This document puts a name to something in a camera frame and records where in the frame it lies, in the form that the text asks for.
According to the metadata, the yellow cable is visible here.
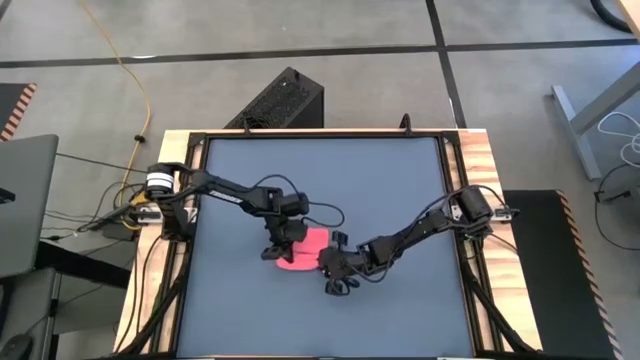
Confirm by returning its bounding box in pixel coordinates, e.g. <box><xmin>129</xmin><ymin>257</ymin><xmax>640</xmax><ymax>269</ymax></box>
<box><xmin>78</xmin><ymin>0</ymin><xmax>153</xmax><ymax>232</ymax></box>

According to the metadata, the black desk crossbar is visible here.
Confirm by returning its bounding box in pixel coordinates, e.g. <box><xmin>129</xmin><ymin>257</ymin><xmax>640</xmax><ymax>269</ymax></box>
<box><xmin>34</xmin><ymin>241</ymin><xmax>132</xmax><ymax>290</ymax></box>

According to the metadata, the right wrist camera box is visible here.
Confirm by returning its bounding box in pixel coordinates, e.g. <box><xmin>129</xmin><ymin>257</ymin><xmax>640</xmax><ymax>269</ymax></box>
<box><xmin>344</xmin><ymin>245</ymin><xmax>375</xmax><ymax>275</ymax></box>

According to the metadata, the white cable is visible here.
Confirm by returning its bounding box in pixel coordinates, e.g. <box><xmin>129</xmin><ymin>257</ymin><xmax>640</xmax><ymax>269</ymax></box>
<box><xmin>597</xmin><ymin>111</ymin><xmax>640</xmax><ymax>169</ymax></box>

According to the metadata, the black looped cable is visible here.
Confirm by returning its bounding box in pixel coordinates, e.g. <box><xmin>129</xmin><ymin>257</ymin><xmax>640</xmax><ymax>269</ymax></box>
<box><xmin>593</xmin><ymin>163</ymin><xmax>640</xmax><ymax>251</ymax></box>

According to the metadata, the black computer tower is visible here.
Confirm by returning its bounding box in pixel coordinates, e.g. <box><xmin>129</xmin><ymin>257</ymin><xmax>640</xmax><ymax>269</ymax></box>
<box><xmin>223</xmin><ymin>66</ymin><xmax>325</xmax><ymax>130</ymax></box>

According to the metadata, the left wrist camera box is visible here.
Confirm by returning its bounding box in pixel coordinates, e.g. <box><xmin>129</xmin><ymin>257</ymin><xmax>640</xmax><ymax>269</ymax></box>
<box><xmin>279</xmin><ymin>192</ymin><xmax>311</xmax><ymax>217</ymax></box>

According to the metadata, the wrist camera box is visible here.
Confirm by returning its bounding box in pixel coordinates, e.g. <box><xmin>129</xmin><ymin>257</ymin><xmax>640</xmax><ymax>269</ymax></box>
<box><xmin>344</xmin><ymin>245</ymin><xmax>375</xmax><ymax>275</ymax></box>
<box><xmin>279</xmin><ymin>192</ymin><xmax>311</xmax><ymax>217</ymax></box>

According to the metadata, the small striped-edge floor mat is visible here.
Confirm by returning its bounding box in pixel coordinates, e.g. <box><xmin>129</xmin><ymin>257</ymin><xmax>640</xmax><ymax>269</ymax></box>
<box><xmin>0</xmin><ymin>82</ymin><xmax>39</xmax><ymax>143</ymax></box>

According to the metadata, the thick black hose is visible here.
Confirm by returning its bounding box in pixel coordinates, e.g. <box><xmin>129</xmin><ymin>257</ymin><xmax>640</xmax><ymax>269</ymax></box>
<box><xmin>589</xmin><ymin>0</ymin><xmax>635</xmax><ymax>34</ymax></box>

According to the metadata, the black computer mouse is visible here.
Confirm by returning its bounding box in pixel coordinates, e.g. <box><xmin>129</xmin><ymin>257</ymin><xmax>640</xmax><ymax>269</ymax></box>
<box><xmin>0</xmin><ymin>333</ymin><xmax>34</xmax><ymax>360</ymax></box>

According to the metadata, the thin black floor cable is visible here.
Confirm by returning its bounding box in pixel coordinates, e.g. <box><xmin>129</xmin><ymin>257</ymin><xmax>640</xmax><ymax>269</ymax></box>
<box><xmin>55</xmin><ymin>152</ymin><xmax>136</xmax><ymax>174</ymax></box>

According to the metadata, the black plug adapter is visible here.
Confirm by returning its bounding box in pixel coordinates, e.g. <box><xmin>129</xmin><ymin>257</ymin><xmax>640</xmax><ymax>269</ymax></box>
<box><xmin>593</xmin><ymin>188</ymin><xmax>631</xmax><ymax>204</ymax></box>

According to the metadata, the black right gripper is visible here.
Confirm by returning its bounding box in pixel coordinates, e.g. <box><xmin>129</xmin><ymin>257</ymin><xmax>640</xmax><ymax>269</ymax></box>
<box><xmin>318</xmin><ymin>230</ymin><xmax>374</xmax><ymax>297</ymax></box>

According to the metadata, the wooden desk corner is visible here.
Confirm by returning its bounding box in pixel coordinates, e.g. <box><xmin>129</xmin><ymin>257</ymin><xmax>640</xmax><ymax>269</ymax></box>
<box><xmin>617</xmin><ymin>0</ymin><xmax>640</xmax><ymax>40</ymax></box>

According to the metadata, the black table frame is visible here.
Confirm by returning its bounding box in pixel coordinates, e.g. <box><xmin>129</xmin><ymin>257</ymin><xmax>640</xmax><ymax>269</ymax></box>
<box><xmin>168</xmin><ymin>128</ymin><xmax>484</xmax><ymax>360</ymax></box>

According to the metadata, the grey desk top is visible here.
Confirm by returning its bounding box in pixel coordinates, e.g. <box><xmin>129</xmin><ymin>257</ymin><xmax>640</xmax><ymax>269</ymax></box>
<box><xmin>0</xmin><ymin>133</ymin><xmax>60</xmax><ymax>279</ymax></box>

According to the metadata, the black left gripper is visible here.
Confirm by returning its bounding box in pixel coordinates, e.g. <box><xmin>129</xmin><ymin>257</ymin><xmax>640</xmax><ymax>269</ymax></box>
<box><xmin>260</xmin><ymin>215</ymin><xmax>309</xmax><ymax>262</ymax></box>

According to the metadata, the large striped-edge floor mat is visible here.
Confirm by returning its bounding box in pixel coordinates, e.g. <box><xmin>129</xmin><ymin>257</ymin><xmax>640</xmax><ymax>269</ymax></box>
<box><xmin>502</xmin><ymin>188</ymin><xmax>624</xmax><ymax>360</ymax></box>

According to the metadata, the pink terry towel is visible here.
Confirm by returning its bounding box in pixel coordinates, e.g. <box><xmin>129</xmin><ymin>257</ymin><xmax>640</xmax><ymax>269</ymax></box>
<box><xmin>276</xmin><ymin>227</ymin><xmax>331</xmax><ymax>273</ymax></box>

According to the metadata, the grey metal desk leg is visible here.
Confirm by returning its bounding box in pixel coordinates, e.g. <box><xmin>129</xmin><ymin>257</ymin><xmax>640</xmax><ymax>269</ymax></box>
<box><xmin>551</xmin><ymin>62</ymin><xmax>640</xmax><ymax>181</ymax></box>

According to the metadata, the black power strip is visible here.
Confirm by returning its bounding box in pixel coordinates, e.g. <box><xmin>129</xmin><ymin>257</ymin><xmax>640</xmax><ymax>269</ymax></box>
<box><xmin>79</xmin><ymin>202</ymin><xmax>146</xmax><ymax>232</ymax></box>

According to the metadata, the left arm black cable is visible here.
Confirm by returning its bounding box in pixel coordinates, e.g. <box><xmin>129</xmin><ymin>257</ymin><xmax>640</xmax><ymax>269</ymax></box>
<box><xmin>249</xmin><ymin>173</ymin><xmax>346</xmax><ymax>230</ymax></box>

